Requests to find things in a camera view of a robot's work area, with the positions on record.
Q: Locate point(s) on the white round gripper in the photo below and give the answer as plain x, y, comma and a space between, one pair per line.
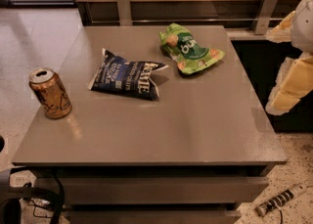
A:
303, 23

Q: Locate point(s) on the green rice chip bag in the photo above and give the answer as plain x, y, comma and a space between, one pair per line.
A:
180, 45

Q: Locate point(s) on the grey drawer cabinet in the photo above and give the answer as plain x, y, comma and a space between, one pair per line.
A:
157, 195

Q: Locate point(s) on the orange soda can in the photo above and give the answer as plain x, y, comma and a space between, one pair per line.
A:
50, 92

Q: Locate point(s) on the blue Kettle chip bag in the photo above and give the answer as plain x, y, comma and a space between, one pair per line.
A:
118, 76

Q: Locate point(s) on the white power strip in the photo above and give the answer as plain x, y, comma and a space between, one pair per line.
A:
281, 199

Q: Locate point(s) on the right metal bracket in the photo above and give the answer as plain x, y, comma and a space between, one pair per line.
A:
263, 18

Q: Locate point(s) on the left metal bracket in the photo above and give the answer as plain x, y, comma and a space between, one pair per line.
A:
124, 12

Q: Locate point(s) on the metal bracket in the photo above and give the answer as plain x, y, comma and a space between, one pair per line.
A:
124, 12
263, 18

